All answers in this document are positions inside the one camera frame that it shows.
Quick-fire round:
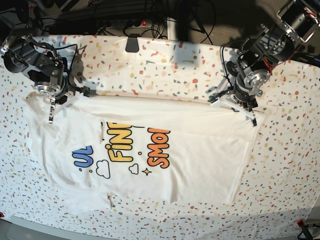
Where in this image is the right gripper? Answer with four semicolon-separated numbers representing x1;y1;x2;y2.
34;74;86;124

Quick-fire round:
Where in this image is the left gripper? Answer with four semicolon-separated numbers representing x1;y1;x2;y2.
210;68;271;127

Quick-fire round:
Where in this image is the white printed T-shirt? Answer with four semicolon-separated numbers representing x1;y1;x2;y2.
23;96;264;214

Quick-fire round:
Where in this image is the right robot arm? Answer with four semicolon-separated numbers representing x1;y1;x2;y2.
0;20;90;124

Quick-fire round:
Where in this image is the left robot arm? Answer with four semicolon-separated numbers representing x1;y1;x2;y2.
209;0;320;126

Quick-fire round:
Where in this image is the terrazzo patterned tablecloth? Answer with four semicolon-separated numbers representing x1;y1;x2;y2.
0;35;320;240

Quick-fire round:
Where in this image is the black table clamp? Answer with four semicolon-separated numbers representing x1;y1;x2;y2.
125;33;140;53

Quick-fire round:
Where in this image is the red clamp at right corner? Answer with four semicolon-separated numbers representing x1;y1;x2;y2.
296;219;313;240

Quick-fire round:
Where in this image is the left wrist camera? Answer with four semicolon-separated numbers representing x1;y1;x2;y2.
209;93;220;104

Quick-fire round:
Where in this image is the power strip with red switch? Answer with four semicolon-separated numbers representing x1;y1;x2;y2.
97;19;153;29

